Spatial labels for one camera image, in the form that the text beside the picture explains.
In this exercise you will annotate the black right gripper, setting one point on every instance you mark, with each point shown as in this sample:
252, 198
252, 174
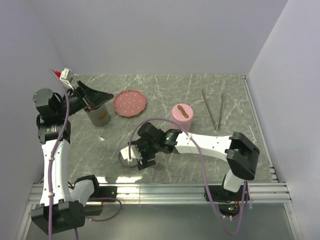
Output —
143, 163

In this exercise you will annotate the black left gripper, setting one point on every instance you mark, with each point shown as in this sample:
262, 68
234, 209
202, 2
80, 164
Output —
88, 97

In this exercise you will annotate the pink cylindrical container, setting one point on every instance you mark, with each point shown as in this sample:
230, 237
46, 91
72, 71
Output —
182, 125

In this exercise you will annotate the pink round lid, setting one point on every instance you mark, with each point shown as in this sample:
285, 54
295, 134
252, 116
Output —
182, 113

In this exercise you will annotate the silver metal tongs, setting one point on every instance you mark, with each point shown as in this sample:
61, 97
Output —
214, 109

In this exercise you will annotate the grey round lid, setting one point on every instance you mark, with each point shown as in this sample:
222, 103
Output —
125, 162

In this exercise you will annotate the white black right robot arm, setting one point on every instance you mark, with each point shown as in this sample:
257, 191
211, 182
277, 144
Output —
237, 150

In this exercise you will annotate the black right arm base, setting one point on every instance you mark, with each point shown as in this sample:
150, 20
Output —
229, 203

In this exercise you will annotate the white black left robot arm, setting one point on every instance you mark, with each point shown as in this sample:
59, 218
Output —
62, 208

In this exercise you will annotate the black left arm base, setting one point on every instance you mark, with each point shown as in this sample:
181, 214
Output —
108, 193

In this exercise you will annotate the grey cylindrical container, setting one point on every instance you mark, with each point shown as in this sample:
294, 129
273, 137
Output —
99, 117

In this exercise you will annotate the pink dotted plate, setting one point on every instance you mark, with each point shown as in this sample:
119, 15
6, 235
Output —
129, 103

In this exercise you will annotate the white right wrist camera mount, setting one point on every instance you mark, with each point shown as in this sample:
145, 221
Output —
128, 153

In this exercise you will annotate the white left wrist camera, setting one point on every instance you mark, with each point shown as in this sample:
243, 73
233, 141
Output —
66, 77

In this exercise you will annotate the aluminium rail frame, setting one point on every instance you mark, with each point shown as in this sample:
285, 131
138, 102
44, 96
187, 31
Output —
171, 200

